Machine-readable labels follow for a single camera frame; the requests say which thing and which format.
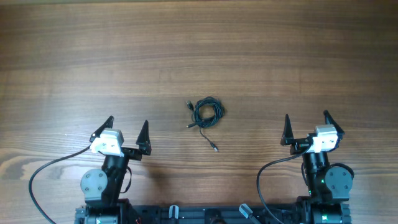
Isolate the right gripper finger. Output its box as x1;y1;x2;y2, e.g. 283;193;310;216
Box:
323;110;345;140
280;114;294;146

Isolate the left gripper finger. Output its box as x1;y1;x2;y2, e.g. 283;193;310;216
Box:
90;116;114;142
136;120;152;156

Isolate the thin black USB cable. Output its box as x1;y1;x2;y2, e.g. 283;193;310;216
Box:
185;100;219;152

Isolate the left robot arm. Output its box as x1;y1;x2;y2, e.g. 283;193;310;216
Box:
74;116;152;224

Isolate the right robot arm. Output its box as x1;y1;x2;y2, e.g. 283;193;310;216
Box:
280;110;354;224

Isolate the right camera cable black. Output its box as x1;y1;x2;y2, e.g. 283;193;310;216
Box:
256;148;308;224

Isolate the camera cable black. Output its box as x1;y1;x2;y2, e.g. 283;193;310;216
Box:
28;144;92;224
256;148;308;224

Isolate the left camera cable black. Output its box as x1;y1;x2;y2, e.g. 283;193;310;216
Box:
28;144;92;224

